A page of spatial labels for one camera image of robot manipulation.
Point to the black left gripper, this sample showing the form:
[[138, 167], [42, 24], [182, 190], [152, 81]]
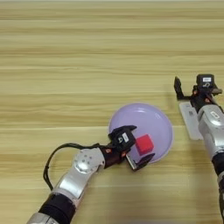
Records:
[[112, 156]]

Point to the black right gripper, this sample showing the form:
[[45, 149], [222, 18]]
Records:
[[202, 97]]

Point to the red cube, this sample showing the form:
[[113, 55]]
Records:
[[144, 144]]

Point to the purple round plate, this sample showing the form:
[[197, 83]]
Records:
[[151, 122]]

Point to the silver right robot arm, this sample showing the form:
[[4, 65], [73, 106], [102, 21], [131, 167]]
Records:
[[211, 128]]

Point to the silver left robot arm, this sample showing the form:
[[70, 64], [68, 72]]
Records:
[[78, 172]]

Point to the left gripper's labelled black box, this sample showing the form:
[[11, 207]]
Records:
[[124, 140]]

